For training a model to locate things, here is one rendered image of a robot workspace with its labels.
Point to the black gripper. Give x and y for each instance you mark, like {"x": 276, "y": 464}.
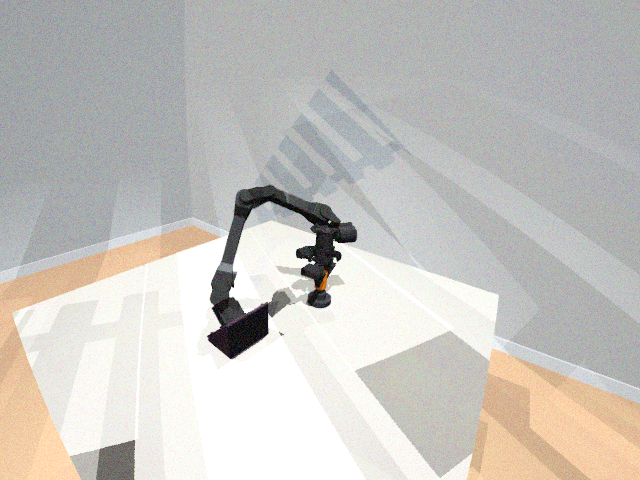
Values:
{"x": 323, "y": 259}

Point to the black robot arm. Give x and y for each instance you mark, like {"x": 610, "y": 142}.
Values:
{"x": 226, "y": 308}

